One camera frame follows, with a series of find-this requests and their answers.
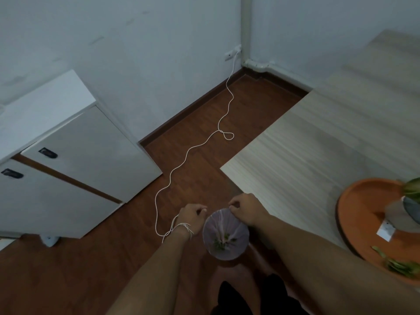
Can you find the person's left hand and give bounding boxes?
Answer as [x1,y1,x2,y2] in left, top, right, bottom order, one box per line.
[177,204,208,236]

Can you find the person's right hand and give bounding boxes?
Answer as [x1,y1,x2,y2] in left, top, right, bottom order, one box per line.
[228,193,269,227]

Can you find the pale purple bin liner bag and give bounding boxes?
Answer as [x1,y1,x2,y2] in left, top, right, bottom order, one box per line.
[202,208,250,261]

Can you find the person's right forearm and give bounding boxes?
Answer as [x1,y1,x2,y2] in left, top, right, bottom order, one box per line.
[248,210,420,315]

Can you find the person's left forearm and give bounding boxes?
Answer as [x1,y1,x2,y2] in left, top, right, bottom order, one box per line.
[107,226,197,315]

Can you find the green plant scraps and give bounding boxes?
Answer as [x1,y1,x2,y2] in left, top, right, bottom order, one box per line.
[213,235,237,251]

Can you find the black shorts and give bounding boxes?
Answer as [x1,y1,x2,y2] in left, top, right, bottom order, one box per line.
[210,273,303,315]

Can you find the round orange tray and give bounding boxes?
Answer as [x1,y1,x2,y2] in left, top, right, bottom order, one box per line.
[335,178,420,286]

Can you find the white cabinet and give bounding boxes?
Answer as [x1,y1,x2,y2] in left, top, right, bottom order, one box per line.
[0,69,164,240]

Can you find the white paper tag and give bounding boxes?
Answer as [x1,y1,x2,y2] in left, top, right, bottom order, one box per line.
[376,220,396,242]

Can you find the small white blue object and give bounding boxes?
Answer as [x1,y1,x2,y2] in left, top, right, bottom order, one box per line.
[39,235,61,248]

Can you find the green cut leaves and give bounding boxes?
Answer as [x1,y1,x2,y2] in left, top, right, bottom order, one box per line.
[371,245,420,280]

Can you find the green potted plant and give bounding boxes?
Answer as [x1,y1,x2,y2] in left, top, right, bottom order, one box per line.
[401,177,420,204]

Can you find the white string bracelet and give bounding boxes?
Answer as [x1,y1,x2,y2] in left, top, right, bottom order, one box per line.
[162,216,195,244]

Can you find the long white cable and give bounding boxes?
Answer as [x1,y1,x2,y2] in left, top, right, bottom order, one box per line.
[153,49,242,238]

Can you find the white wall pipe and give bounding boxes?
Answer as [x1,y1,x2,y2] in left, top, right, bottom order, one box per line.
[240,0,276,74]

